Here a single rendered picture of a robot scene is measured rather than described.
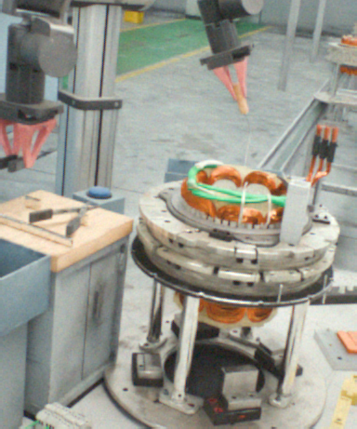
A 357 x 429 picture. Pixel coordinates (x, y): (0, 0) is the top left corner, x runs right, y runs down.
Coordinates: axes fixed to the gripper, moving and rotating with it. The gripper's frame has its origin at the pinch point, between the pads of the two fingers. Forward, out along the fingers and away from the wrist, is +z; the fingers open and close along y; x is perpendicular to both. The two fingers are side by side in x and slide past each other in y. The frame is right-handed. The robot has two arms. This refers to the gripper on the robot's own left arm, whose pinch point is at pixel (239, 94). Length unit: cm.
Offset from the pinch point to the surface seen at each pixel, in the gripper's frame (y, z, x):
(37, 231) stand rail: -27, 3, -47
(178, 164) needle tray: -17.0, 11.5, 3.5
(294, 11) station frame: 1, 16, 294
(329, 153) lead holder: 15.2, 7.5, -27.9
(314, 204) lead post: 10.6, 16.4, -25.0
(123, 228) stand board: -17.9, 8.7, -37.1
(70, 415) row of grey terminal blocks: -29, 29, -55
